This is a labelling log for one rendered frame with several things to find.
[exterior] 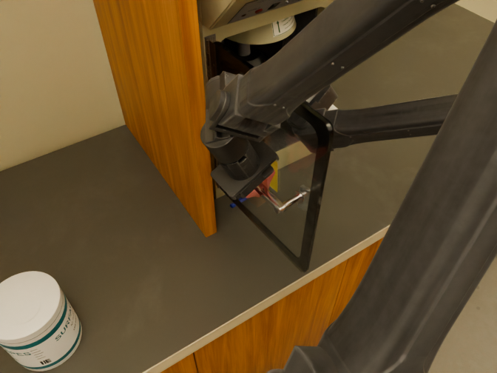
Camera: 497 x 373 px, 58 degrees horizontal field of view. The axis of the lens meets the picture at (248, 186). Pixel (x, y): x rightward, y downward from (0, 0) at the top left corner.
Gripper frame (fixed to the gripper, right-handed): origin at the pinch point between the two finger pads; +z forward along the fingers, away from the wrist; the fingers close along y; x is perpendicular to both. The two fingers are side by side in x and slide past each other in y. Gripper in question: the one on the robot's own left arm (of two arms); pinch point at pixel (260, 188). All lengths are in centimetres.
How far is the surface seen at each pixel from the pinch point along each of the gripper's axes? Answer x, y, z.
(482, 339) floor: 37, -33, 147
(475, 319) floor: 30, -38, 149
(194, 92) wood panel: -13.6, -2.4, -15.0
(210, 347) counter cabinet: 4.0, 31.2, 29.8
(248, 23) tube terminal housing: -21.7, -19.3, -11.3
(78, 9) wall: -66, 2, -10
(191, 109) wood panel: -13.6, -0.1, -12.5
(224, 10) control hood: -14.3, -13.7, -23.0
